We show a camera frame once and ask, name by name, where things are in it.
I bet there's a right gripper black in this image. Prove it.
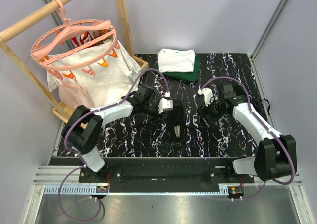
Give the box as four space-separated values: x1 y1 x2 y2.
196 97 228 128

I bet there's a black canvas sneaker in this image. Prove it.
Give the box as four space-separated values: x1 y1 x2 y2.
167 99 186 144

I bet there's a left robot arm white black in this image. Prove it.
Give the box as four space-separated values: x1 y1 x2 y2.
62 84 164 182

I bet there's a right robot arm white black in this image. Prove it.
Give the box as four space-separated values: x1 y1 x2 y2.
198 83 297 183

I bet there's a white cloth hanging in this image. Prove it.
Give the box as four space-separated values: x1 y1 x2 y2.
47 42 141 108

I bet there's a folded green garment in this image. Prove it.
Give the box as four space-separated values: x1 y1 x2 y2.
155 56 200 83

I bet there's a folded white t-shirt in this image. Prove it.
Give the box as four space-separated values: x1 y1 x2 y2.
158 49 196 73

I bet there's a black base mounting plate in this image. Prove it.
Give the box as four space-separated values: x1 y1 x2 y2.
79 158 254 194

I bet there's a pink cloth hanging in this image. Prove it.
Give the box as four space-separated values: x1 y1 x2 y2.
58 81 95 108

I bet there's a pink round clip hanger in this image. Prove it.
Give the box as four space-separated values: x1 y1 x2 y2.
30 0 117 71

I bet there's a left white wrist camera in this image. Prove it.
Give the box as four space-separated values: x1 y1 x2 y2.
158 92 173 114

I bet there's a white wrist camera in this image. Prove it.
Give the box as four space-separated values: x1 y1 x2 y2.
158 92 173 114
198 88 214 106

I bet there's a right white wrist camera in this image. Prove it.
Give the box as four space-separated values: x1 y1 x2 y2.
198 88 214 106

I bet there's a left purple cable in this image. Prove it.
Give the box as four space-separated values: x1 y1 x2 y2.
58 68 171 222

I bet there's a purple cable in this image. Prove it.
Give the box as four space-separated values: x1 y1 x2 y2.
198 76 298 200
58 68 171 222

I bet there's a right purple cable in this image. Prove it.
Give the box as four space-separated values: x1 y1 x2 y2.
198 76 298 200

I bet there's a wooden drying rack frame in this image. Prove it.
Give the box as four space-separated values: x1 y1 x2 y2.
0 0 149 124

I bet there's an aluminium rail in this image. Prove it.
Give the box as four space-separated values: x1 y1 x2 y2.
33 166 303 196

